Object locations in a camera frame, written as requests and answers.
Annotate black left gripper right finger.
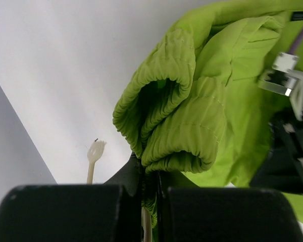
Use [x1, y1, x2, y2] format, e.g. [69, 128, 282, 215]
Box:
[156, 171, 303, 241]

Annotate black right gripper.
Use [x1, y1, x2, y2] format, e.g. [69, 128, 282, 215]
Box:
[249, 108, 303, 195]

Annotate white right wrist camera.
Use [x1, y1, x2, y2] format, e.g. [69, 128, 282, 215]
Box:
[258, 52, 303, 121]

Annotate lime green shorts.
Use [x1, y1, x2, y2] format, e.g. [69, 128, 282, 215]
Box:
[113, 1, 303, 236]

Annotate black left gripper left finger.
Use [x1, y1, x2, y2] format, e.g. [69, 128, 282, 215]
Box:
[0, 155, 143, 241]

